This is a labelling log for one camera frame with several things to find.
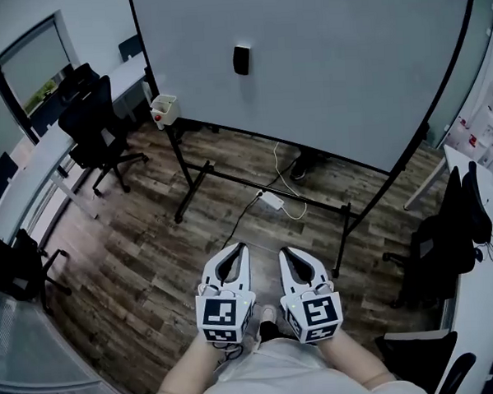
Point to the white office desk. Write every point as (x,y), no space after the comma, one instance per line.
(42,161)
(483,303)
(129,79)

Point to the white marker holder box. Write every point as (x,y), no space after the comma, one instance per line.
(165,110)

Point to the person's white shoe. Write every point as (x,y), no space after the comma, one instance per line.
(269,314)

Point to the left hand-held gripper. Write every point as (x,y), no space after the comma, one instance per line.
(219,313)

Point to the person's black trouser leg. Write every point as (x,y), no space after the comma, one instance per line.
(269,331)

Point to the white power strip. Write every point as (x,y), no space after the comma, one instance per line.
(271,200)

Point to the person's right forearm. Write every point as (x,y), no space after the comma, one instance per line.
(354,363)

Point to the white cabinet with red marks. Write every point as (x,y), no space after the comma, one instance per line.
(488,126)

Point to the grey window roller blind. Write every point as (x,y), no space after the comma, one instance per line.
(33,59)

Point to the person's left forearm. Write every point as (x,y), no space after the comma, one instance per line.
(189,368)

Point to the black computer mouse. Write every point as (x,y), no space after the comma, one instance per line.
(479,255)

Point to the large whiteboard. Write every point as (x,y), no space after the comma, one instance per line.
(326,64)

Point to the black office chair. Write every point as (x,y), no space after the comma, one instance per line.
(442,243)
(424,360)
(92,126)
(15,266)
(77,83)

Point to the red round magnet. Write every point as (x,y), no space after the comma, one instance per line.
(158,117)

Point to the black and white whiteboard eraser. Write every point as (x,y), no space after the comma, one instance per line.
(241,60)

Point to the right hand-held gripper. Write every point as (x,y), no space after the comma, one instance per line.
(318,312)

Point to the person's white shirt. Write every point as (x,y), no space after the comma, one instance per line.
(281,379)

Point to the frosted glass partition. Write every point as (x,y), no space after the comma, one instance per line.
(32,355)

